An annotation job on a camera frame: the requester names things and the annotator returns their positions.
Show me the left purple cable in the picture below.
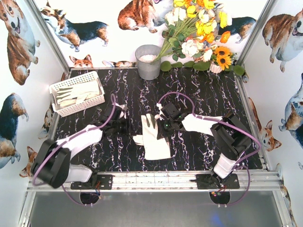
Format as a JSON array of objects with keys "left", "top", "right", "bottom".
[{"left": 32, "top": 94, "right": 118, "bottom": 208}]

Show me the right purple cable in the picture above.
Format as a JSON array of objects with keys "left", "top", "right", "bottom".
[{"left": 157, "top": 92, "right": 261, "bottom": 207}]

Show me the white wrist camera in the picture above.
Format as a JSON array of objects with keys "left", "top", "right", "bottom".
[
  {"left": 154, "top": 103, "right": 166, "bottom": 121},
  {"left": 116, "top": 104, "right": 127, "bottom": 119}
]

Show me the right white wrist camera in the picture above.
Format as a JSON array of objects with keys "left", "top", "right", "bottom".
[{"left": 154, "top": 103, "right": 166, "bottom": 121}]

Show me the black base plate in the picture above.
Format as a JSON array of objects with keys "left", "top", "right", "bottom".
[
  {"left": 71, "top": 174, "right": 113, "bottom": 190},
  {"left": 194, "top": 174, "right": 240, "bottom": 190}
]

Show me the small sunflower pot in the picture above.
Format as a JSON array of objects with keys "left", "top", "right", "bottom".
[{"left": 209, "top": 46, "right": 237, "bottom": 74}]

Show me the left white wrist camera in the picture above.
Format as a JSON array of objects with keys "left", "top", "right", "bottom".
[{"left": 116, "top": 104, "right": 127, "bottom": 119}]

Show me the aluminium front rail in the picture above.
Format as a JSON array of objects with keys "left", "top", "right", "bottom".
[{"left": 26, "top": 171, "right": 284, "bottom": 192}]

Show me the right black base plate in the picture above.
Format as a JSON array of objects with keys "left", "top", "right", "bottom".
[{"left": 194, "top": 174, "right": 240, "bottom": 190}]

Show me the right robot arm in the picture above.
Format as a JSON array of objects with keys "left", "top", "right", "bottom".
[{"left": 157, "top": 103, "right": 252, "bottom": 180}]

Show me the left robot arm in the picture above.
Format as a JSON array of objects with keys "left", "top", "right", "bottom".
[{"left": 31, "top": 106, "right": 130, "bottom": 189}]

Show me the green moss stone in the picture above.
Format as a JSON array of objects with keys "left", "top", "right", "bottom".
[
  {"left": 160, "top": 61, "right": 172, "bottom": 72},
  {"left": 232, "top": 65, "right": 245, "bottom": 76}
]

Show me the green moss stone right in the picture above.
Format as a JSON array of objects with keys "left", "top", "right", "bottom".
[{"left": 232, "top": 65, "right": 245, "bottom": 76}]

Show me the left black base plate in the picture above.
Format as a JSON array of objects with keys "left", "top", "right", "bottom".
[{"left": 71, "top": 174, "right": 113, "bottom": 190}]

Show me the artificial flower bouquet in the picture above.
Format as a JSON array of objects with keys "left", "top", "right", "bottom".
[{"left": 154, "top": 0, "right": 232, "bottom": 61}]

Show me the white glove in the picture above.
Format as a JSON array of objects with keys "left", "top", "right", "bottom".
[
  {"left": 55, "top": 80, "right": 100, "bottom": 106},
  {"left": 141, "top": 113, "right": 171, "bottom": 160},
  {"left": 133, "top": 135, "right": 144, "bottom": 146}
]

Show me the purple cable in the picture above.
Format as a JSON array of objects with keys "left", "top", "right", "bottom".
[
  {"left": 157, "top": 92, "right": 261, "bottom": 207},
  {"left": 32, "top": 94, "right": 118, "bottom": 208}
]

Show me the grey metal bucket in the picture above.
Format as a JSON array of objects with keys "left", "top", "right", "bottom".
[{"left": 135, "top": 44, "right": 161, "bottom": 80}]

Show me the white perforated storage basket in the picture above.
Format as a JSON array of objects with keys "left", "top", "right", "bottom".
[{"left": 49, "top": 71, "right": 105, "bottom": 117}]

